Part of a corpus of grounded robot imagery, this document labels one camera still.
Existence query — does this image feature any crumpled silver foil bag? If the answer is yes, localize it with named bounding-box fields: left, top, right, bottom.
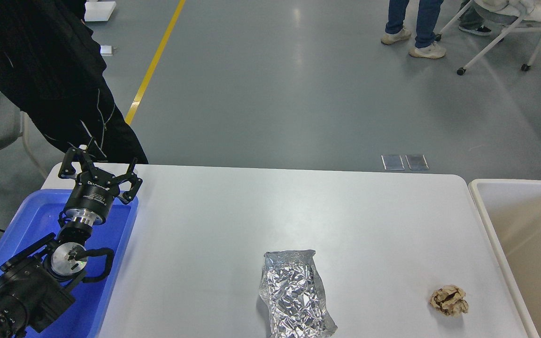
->
left=258, top=249, right=338, bottom=338

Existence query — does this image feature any person in blue jeans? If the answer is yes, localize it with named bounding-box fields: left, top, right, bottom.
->
left=380, top=0, right=446, bottom=60

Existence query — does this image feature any left metal floor plate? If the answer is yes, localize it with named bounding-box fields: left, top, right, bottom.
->
left=381, top=154, right=405, bottom=171

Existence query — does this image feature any person in black clothes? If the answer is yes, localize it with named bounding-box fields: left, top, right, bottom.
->
left=0, top=0, right=148, bottom=164

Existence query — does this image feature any white rolling chair right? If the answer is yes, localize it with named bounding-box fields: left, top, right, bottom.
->
left=435, top=0, right=541, bottom=76

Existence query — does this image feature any white foam board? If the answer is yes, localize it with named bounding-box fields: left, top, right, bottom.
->
left=85, top=0, right=116, bottom=22

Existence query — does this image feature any white power adapter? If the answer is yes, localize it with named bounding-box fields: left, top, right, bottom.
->
left=100, top=45, right=114, bottom=56

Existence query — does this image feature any beige plastic bin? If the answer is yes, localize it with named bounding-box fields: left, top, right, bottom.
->
left=469, top=179, right=541, bottom=338

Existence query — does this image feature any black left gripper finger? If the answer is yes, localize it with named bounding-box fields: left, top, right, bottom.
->
left=111, top=157, right=143, bottom=205
left=58, top=137, right=96, bottom=180

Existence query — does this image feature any right metal floor plate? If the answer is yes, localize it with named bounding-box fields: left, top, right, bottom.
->
left=405, top=154, right=429, bottom=171

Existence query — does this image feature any metal floor plate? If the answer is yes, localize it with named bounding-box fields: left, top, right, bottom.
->
left=381, top=154, right=405, bottom=171
left=405, top=154, right=429, bottom=171

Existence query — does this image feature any blue plastic bin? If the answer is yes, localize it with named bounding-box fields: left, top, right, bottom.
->
left=0, top=190, right=139, bottom=338

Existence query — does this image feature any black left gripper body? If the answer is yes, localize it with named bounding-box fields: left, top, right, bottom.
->
left=63, top=170, right=120, bottom=226

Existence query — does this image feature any crumpled brown paper ball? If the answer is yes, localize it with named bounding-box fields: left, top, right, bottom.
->
left=429, top=285, right=469, bottom=317

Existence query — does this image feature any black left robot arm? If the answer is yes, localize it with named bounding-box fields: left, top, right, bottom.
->
left=0, top=138, right=142, bottom=338

